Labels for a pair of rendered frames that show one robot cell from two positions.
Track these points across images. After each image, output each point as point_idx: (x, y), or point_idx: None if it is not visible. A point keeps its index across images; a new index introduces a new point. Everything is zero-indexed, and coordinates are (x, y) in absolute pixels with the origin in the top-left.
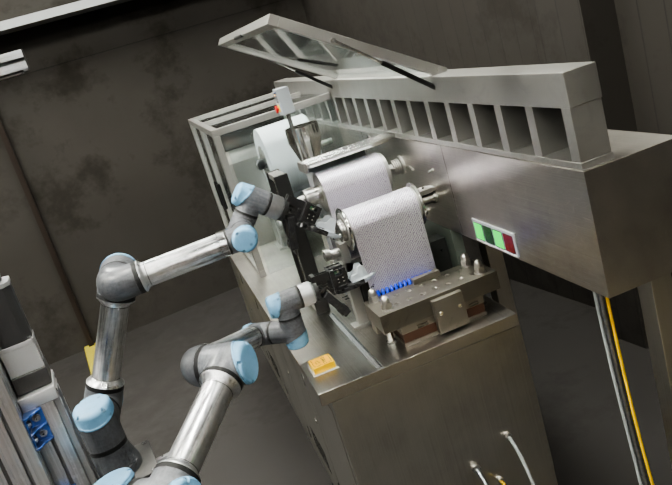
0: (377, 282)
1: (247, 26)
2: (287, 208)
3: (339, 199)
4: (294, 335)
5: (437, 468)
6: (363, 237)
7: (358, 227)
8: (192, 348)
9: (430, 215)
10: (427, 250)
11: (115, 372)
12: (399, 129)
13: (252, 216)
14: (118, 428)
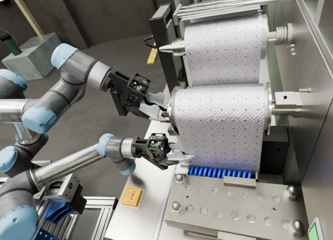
0: (195, 161)
1: None
2: (106, 85)
3: (199, 62)
4: (119, 169)
5: None
6: (186, 130)
7: (182, 121)
8: (1, 188)
9: None
10: (255, 158)
11: (25, 136)
12: None
13: (73, 83)
14: (20, 171)
